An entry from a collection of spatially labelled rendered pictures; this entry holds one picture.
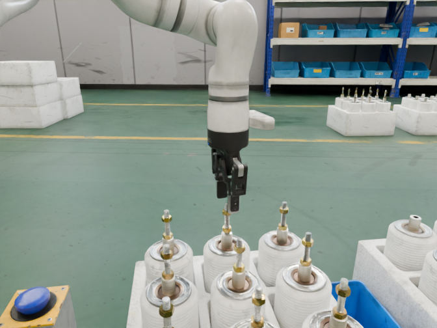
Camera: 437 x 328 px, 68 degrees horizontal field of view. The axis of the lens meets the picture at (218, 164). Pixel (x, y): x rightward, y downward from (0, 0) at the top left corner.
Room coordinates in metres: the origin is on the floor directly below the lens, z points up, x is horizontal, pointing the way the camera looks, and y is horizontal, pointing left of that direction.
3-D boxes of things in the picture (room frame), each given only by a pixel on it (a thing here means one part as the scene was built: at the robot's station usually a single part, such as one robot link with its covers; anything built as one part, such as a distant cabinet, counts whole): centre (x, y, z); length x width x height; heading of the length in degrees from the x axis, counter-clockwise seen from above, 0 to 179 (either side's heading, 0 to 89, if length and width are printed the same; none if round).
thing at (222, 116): (0.58, -0.04, 0.53); 0.11 x 0.09 x 0.06; 108
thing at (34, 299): (0.34, 0.24, 0.32); 0.04 x 0.04 x 0.02
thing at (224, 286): (0.46, -0.03, 0.25); 0.08 x 0.08 x 0.01
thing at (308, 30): (5.03, -1.42, 0.89); 0.50 x 0.38 x 0.21; 178
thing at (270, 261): (0.59, -0.13, 0.16); 0.10 x 0.10 x 0.18
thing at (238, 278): (0.46, -0.03, 0.26); 0.02 x 0.02 x 0.03
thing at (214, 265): (0.57, -0.02, 0.16); 0.10 x 0.10 x 0.18
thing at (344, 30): (4.97, -1.85, 0.89); 0.50 x 0.38 x 0.21; 175
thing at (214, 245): (0.57, -0.02, 0.25); 0.08 x 0.08 x 0.01
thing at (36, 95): (2.92, 1.70, 0.27); 0.39 x 0.39 x 0.18; 88
